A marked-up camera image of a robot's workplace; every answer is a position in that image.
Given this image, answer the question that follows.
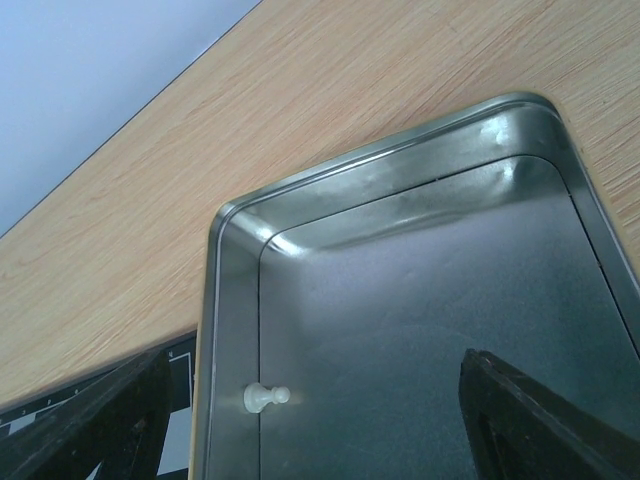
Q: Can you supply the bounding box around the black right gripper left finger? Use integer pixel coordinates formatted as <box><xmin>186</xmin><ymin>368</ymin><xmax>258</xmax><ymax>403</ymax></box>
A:
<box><xmin>1</xmin><ymin>349</ymin><xmax>173</xmax><ymax>479</ymax></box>

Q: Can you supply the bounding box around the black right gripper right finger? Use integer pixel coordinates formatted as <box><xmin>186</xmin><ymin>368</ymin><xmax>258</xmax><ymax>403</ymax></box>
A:
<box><xmin>458</xmin><ymin>349</ymin><xmax>639</xmax><ymax>479</ymax></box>

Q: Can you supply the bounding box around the gold tin of white pieces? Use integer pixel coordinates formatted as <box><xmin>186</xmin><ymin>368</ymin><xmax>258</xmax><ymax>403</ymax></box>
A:
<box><xmin>191</xmin><ymin>92</ymin><xmax>639</xmax><ymax>479</ymax></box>

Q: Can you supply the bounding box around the black white chess board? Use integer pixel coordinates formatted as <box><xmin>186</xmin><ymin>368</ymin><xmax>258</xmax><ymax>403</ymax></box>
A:
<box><xmin>1</xmin><ymin>332</ymin><xmax>196</xmax><ymax>479</ymax></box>

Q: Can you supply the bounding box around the white pawn in tin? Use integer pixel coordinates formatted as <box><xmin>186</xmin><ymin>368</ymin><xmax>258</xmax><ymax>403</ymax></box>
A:
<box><xmin>243</xmin><ymin>383</ymin><xmax>291</xmax><ymax>414</ymax></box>

